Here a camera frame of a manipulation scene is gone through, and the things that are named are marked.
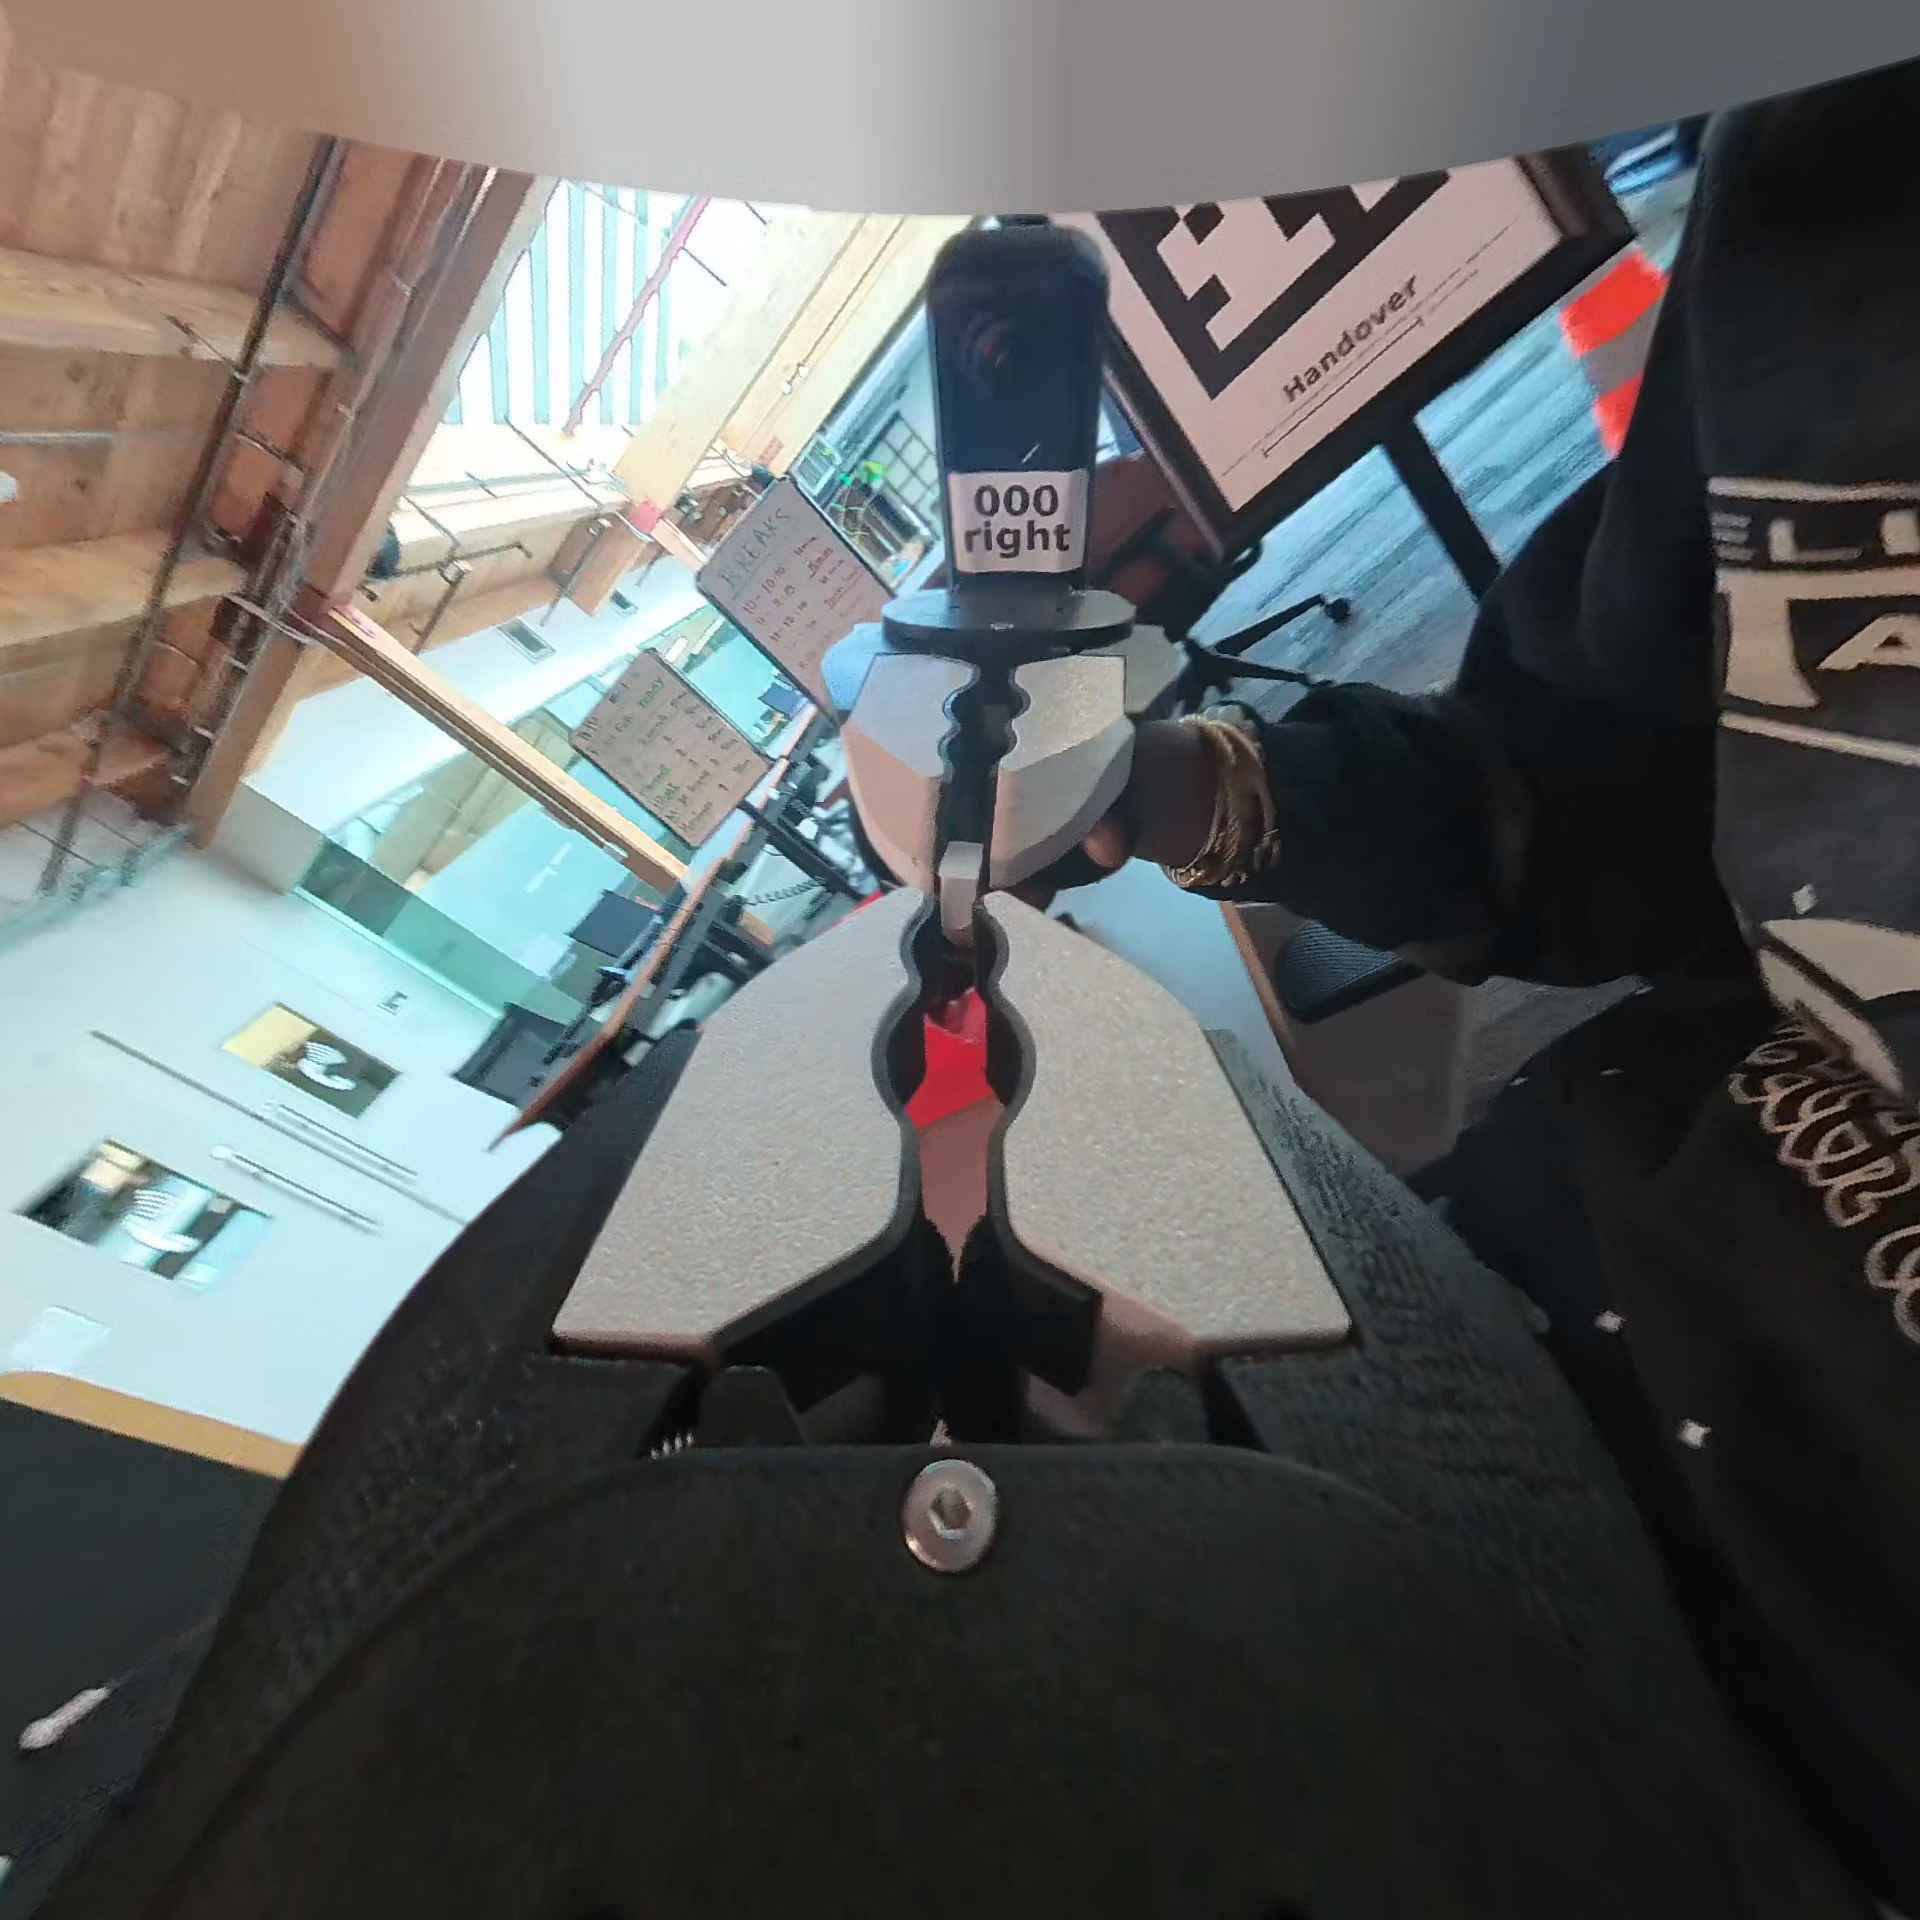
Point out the whiteboard on black stand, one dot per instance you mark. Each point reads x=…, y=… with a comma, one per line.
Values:
x=794, y=578
x=674, y=750

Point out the orange traffic cone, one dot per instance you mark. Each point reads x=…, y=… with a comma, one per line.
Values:
x=1613, y=343

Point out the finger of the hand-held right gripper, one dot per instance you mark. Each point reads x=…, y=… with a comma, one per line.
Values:
x=900, y=767
x=1074, y=767

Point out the grey office chair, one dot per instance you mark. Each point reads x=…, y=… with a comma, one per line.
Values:
x=1349, y=975

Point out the framed tag sign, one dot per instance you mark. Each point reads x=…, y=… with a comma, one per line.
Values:
x=1349, y=330

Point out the black chair wheel base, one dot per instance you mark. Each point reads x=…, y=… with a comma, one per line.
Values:
x=1275, y=632

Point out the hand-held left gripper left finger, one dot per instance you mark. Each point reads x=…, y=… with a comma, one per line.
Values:
x=736, y=1187

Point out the small pale block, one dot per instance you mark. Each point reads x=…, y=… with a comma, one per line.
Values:
x=961, y=885

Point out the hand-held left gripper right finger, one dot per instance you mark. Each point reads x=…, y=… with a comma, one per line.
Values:
x=1188, y=1187

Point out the brown-edged office desk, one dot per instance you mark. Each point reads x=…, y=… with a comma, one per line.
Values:
x=660, y=961

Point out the wooden support post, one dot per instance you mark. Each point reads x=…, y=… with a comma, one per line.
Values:
x=495, y=737

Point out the wall logo window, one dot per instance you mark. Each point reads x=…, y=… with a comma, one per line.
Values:
x=308, y=1058
x=151, y=1217

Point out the red plastic bin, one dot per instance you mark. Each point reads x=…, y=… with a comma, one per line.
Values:
x=946, y=1071

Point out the black office chair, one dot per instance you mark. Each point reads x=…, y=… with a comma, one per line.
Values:
x=518, y=1042
x=615, y=921

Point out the black printed sweatshirt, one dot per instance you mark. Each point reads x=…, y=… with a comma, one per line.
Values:
x=1770, y=1049

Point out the brown office chair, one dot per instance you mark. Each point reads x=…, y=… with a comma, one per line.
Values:
x=1141, y=524

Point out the person's right hand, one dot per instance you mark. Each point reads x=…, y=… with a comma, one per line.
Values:
x=1155, y=795

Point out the white paper notice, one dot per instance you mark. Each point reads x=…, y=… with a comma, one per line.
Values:
x=57, y=1337

